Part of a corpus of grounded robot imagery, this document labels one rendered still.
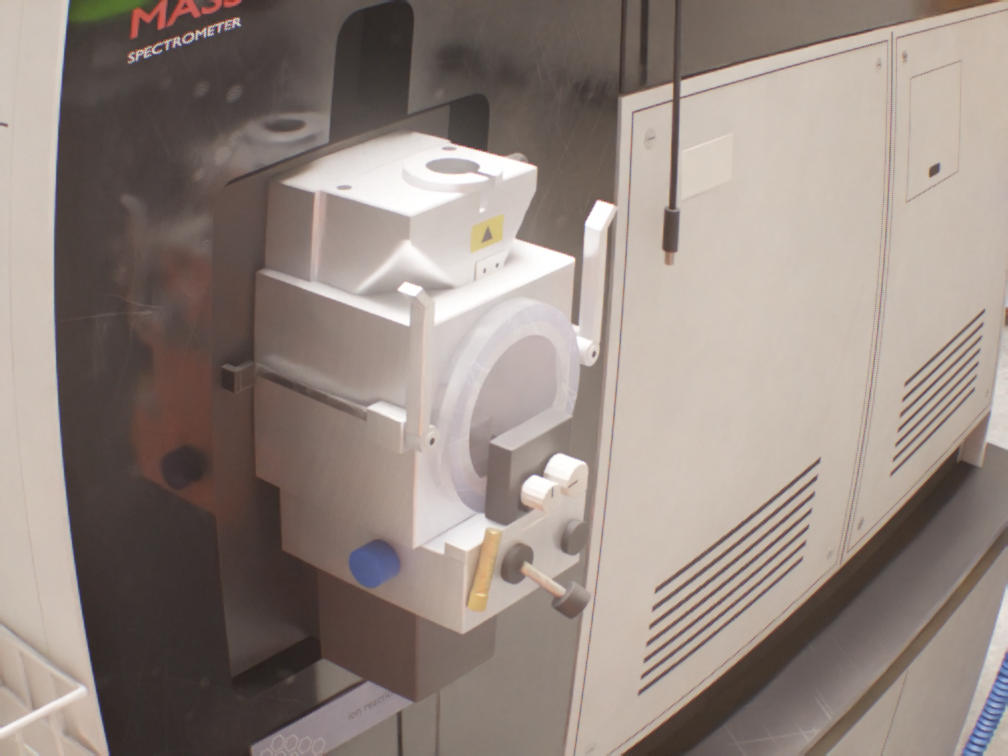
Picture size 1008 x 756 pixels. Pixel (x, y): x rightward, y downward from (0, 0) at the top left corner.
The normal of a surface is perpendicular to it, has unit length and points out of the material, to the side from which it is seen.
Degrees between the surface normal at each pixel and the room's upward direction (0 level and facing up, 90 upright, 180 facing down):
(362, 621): 90
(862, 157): 90
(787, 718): 0
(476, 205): 90
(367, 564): 90
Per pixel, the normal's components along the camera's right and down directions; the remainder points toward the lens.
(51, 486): -0.60, 0.31
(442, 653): 0.80, 0.30
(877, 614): 0.05, -0.91
